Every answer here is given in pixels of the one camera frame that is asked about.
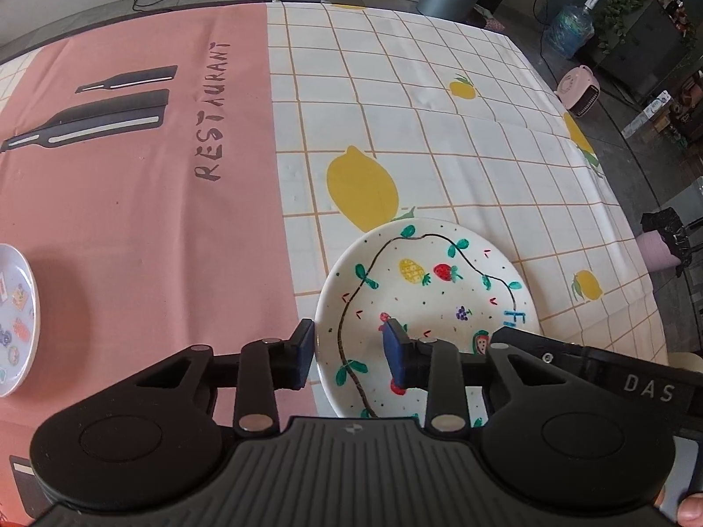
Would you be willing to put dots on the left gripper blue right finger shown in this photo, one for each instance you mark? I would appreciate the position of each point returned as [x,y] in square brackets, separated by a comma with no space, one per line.
[401,355]

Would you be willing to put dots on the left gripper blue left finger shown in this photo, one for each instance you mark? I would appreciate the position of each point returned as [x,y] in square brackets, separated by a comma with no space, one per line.
[299,351]

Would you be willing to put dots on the white fruity painted plate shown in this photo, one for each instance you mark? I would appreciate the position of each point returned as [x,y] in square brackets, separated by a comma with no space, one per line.
[438,280]

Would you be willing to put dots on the small white sticker dish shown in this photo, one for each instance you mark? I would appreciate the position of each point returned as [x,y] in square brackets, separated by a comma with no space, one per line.
[19,319]

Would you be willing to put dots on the person right hand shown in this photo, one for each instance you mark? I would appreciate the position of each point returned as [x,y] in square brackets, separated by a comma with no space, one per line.
[690,511]

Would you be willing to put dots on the pink bin with black bag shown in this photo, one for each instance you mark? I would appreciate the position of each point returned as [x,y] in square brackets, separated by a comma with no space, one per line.
[663,242]

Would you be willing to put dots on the lemon and pink tablecloth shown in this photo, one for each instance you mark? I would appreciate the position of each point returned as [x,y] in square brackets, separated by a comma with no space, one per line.
[192,177]

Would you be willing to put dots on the pink small heater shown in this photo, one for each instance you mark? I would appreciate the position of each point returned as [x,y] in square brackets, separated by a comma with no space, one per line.
[578,90]

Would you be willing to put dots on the blue water jug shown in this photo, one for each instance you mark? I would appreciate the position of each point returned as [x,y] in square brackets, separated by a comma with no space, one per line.
[571,28]

